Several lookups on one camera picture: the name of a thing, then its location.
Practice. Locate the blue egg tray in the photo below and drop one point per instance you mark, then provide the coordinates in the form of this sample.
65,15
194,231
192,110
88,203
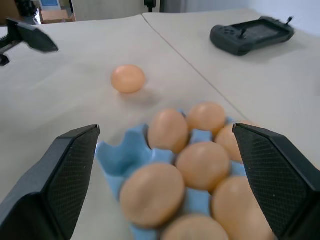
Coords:
130,155

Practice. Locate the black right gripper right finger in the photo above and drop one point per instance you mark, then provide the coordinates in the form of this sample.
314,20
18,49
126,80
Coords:
277,175

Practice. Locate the loose brown egg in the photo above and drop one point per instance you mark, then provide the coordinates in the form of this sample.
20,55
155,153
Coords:
128,78

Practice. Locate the brown cardboard box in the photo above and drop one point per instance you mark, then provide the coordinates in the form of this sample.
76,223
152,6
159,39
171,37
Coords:
56,16

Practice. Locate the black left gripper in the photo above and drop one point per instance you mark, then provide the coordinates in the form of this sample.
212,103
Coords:
6,46

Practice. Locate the black stand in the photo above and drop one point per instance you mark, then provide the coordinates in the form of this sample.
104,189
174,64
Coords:
150,5

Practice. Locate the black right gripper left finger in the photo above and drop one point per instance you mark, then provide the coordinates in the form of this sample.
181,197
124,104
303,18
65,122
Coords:
50,185

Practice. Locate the black handheld controller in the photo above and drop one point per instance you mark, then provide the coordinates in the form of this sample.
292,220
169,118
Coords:
250,37

